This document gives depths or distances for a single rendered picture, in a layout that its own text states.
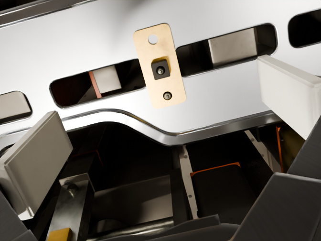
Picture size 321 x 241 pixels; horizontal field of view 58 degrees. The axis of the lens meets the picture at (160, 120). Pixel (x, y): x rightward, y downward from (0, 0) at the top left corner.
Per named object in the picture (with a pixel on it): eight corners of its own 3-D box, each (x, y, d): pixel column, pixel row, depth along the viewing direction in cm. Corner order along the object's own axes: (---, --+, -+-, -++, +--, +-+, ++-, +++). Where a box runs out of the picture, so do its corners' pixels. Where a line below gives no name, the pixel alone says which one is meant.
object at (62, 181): (117, 101, 63) (87, 172, 36) (121, 114, 64) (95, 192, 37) (99, 105, 63) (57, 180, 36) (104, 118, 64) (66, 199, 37)
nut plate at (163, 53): (187, 101, 32) (188, 104, 30) (153, 109, 32) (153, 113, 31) (168, 22, 29) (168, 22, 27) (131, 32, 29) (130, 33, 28)
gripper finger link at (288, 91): (313, 86, 11) (332, 81, 11) (255, 57, 18) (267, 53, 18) (317, 153, 12) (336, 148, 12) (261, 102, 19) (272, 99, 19)
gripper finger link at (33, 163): (34, 219, 13) (18, 222, 13) (74, 148, 20) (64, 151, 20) (5, 163, 12) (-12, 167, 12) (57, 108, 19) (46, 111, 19)
